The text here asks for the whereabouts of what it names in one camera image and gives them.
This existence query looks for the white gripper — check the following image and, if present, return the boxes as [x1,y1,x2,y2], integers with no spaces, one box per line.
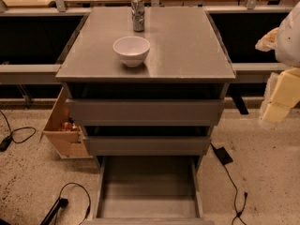
[260,67,300,124]

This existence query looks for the grey bottom drawer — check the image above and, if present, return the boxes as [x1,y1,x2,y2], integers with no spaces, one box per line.
[82,156,215,225]

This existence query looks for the grey drawer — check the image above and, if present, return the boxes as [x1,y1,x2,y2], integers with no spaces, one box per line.
[66,99,224,127]
[83,126,210,156]
[82,156,215,225]

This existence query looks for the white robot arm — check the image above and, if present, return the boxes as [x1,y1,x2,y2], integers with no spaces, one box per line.
[255,2,300,128]

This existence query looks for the grey drawer cabinet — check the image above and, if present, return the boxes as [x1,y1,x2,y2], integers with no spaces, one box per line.
[55,6,237,173]

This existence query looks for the grey middle drawer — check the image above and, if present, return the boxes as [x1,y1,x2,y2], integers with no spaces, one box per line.
[83,126,210,156]

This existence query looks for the grey top drawer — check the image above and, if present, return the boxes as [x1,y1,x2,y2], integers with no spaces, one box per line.
[66,99,224,127]

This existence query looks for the black power adapter right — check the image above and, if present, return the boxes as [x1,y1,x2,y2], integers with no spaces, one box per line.
[211,143,248,225]

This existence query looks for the white ceramic bowl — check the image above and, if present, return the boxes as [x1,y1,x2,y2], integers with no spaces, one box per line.
[112,37,150,68]

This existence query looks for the silver drink can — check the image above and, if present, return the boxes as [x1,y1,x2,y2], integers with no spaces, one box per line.
[131,0,144,32]

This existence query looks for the orange items in box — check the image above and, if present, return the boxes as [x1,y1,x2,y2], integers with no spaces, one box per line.
[61,122,81,131]

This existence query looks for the cardboard box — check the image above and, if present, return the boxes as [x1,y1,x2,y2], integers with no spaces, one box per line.
[42,89,90,158]

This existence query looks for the black bar bottom left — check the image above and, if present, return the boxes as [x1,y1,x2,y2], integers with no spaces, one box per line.
[40,198,68,225]

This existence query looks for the grey metal rail right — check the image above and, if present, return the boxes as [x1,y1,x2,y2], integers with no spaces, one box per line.
[232,63,286,83]

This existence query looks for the black cable bottom left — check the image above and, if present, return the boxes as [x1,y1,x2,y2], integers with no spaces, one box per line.
[53,182,92,225]

